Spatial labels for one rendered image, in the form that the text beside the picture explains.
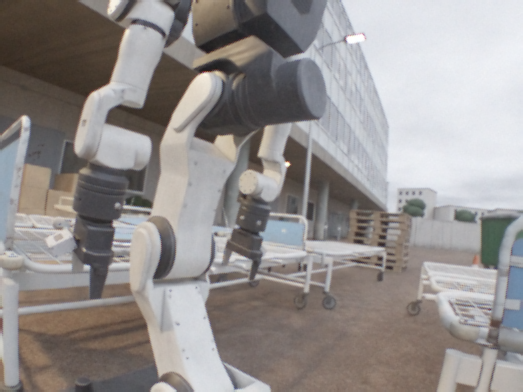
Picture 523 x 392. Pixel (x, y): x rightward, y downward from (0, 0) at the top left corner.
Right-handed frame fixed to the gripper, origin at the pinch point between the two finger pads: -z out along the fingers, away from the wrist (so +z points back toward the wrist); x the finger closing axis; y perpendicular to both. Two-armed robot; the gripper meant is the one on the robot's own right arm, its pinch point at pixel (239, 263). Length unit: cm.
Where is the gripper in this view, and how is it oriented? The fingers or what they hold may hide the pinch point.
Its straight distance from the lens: 81.8
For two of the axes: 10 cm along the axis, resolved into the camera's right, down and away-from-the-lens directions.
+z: 2.7, -9.6, -0.8
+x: -7.4, -2.6, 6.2
